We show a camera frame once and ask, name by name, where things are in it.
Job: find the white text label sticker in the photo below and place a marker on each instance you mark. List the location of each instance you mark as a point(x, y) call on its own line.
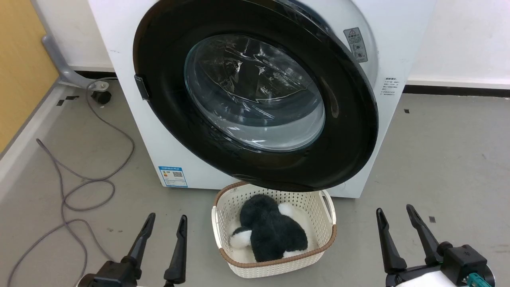
point(390, 86)

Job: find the blue energy label sticker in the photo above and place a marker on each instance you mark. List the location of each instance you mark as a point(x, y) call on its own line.
point(173, 176)

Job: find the small black caster wheel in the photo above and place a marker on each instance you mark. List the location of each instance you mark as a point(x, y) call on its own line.
point(101, 97)

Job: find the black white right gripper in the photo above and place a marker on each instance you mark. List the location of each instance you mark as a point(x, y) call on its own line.
point(462, 263)

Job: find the black and white plush toy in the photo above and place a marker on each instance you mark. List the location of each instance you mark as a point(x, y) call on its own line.
point(271, 231)

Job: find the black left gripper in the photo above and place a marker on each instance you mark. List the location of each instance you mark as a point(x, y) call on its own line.
point(113, 276)

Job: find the black round washer door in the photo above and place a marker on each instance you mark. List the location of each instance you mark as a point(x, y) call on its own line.
point(350, 131)

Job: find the yellow wooden panel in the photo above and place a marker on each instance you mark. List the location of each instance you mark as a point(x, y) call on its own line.
point(20, 59)

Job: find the white front-load washing machine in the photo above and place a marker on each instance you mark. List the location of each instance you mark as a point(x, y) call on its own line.
point(131, 99)

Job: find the cream perforated laundry basket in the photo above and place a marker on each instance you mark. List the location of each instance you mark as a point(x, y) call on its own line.
point(275, 268)

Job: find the grey warning label sticker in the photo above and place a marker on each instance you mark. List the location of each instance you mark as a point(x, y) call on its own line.
point(356, 44)

